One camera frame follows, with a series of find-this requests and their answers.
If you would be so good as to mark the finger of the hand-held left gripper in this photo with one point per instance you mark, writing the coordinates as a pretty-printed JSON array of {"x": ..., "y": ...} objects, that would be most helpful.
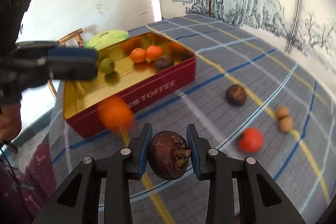
[
  {"x": 76, "y": 72},
  {"x": 73, "y": 54}
]

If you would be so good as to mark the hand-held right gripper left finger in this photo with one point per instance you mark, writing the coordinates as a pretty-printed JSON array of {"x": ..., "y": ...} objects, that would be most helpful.
[{"x": 143, "y": 158}]

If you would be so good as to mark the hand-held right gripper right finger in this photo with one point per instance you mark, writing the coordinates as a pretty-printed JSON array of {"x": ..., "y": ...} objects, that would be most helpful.
[{"x": 195, "y": 158}]

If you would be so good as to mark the dark brown water chestnut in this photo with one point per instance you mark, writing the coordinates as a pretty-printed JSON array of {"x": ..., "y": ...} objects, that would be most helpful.
[
  {"x": 163, "y": 63},
  {"x": 236, "y": 95},
  {"x": 169, "y": 154}
]

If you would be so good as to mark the green round fruit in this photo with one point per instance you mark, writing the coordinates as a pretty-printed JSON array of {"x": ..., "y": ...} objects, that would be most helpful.
[{"x": 107, "y": 65}]

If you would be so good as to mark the large orange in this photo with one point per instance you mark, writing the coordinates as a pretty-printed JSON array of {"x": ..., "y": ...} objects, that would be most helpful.
[{"x": 115, "y": 113}]

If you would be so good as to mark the small orange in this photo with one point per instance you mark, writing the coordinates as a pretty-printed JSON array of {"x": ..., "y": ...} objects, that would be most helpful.
[
  {"x": 138, "y": 54},
  {"x": 155, "y": 53}
]

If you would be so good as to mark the red and gold tin box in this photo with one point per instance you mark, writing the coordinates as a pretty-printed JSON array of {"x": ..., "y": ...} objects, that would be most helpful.
[{"x": 147, "y": 92}]

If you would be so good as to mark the tan longan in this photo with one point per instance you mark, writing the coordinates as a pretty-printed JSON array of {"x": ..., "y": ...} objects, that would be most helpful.
[
  {"x": 282, "y": 112},
  {"x": 285, "y": 124}
]

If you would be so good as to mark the person's left hand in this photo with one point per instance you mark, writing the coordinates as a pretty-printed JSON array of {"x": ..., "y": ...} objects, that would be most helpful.
[{"x": 9, "y": 121}]

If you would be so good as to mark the wooden chair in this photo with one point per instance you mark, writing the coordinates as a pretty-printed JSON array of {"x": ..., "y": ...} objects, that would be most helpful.
[{"x": 76, "y": 35}]

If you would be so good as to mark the green plastic bag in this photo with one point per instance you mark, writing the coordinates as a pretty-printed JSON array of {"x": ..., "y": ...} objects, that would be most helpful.
[{"x": 107, "y": 37}]

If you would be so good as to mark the person's patterned clothing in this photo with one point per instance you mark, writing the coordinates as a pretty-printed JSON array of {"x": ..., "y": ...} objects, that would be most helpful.
[{"x": 26, "y": 187}]

